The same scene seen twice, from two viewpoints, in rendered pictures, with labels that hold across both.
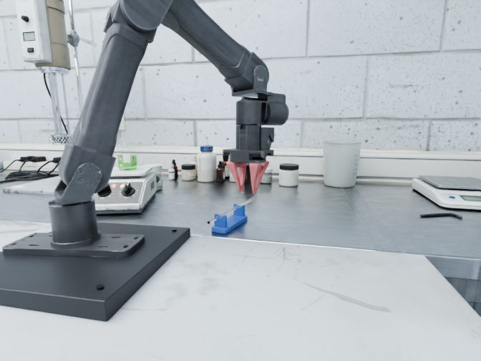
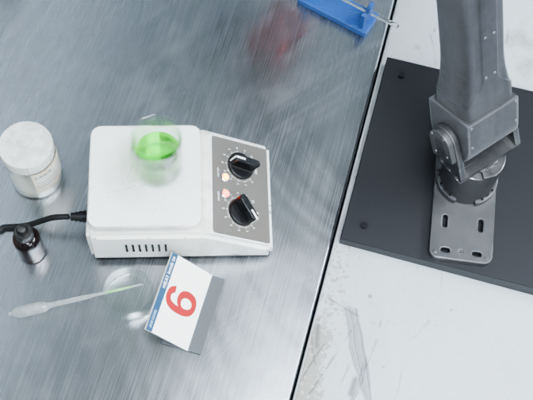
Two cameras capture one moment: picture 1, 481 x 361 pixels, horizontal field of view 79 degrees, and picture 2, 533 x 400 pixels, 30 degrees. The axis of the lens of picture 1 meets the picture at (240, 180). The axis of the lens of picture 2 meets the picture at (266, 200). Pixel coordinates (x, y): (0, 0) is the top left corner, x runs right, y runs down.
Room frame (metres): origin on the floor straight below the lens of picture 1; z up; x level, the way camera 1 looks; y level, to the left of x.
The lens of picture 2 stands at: (0.68, 0.77, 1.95)
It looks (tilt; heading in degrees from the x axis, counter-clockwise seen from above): 65 degrees down; 268
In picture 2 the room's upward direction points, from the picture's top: 6 degrees clockwise
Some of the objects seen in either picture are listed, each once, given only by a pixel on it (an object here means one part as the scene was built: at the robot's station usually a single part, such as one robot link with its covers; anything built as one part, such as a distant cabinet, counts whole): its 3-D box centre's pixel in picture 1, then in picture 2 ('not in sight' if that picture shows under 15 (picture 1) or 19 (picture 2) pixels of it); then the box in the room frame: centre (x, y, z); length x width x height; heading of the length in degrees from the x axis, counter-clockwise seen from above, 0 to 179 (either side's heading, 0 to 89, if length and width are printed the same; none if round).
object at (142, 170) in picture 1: (127, 170); (145, 176); (0.79, 0.31, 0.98); 0.12 x 0.12 x 0.01; 5
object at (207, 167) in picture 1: (207, 163); not in sight; (1.07, 0.12, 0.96); 0.07 x 0.07 x 0.13
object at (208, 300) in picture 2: not in sight; (185, 303); (0.74, 0.43, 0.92); 0.09 x 0.06 x 0.04; 78
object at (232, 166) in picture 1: (246, 172); not in sight; (0.66, -0.01, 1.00); 0.07 x 0.07 x 0.09; 63
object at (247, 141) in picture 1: (248, 141); not in sight; (0.66, -0.02, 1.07); 0.10 x 0.07 x 0.07; 63
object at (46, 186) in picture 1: (64, 182); not in sight; (1.02, 0.63, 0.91); 0.30 x 0.20 x 0.01; 168
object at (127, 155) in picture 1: (127, 156); (155, 154); (0.78, 0.31, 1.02); 0.06 x 0.05 x 0.08; 46
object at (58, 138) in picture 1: (58, 107); not in sight; (1.03, 0.63, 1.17); 0.07 x 0.07 x 0.25
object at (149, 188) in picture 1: (125, 188); (171, 193); (0.77, 0.31, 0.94); 0.22 x 0.13 x 0.08; 5
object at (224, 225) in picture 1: (230, 217); (338, 2); (0.59, 0.02, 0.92); 0.10 x 0.03 x 0.04; 153
